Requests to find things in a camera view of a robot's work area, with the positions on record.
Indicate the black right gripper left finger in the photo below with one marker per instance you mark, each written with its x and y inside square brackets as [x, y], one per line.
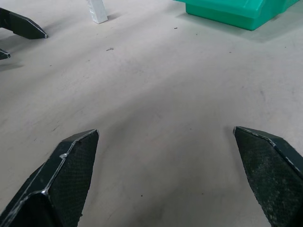
[68, 179]

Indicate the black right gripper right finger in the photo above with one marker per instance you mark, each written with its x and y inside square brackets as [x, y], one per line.
[270, 170]

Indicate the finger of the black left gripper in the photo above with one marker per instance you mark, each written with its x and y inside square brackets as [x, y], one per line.
[23, 27]
[3, 55]

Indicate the green plastic bin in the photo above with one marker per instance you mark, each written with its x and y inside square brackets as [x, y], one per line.
[225, 10]

